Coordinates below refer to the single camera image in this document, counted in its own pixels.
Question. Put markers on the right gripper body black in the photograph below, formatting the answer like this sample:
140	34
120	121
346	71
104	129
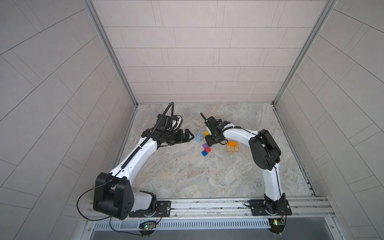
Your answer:
212	138

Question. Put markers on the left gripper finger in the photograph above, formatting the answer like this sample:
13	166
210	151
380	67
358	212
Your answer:
186	140
188	134

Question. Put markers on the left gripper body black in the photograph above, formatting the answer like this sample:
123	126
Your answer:
171	137

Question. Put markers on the light blue wood block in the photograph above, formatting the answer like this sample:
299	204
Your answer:
198	137

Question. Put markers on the orange wood block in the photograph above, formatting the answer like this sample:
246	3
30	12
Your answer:
232	143

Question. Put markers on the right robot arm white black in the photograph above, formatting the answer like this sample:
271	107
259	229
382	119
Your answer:
266	155

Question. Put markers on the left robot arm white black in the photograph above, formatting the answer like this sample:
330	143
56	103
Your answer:
114	195

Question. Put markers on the blue wood cube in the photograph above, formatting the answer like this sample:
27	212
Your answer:
204	153

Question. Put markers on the left controller board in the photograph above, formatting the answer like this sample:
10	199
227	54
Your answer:
147	226

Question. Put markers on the controller board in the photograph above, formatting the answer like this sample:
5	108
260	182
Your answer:
147	226
277	225

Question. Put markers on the perforated vent strip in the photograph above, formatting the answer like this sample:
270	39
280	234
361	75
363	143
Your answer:
204	224

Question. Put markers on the right controller board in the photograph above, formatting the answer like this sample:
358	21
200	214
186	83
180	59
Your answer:
277	225

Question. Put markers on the aluminium mounting rail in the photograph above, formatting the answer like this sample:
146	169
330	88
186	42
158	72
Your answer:
237	208

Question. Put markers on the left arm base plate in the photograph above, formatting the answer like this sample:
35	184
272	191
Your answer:
159	208

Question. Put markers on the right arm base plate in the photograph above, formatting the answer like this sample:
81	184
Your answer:
269	207

